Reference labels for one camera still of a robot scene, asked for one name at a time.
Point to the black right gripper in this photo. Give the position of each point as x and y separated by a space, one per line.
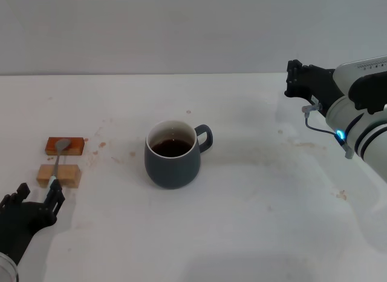
320 82

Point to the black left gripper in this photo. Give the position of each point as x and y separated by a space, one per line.
21 224

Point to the grey ceramic cup with coffee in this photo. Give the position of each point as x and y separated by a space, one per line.
172 170

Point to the light notched wooden block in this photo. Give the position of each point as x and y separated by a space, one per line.
68 174

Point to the reddish brown wooden block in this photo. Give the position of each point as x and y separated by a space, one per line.
75 146

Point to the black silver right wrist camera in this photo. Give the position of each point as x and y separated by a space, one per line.
362 82

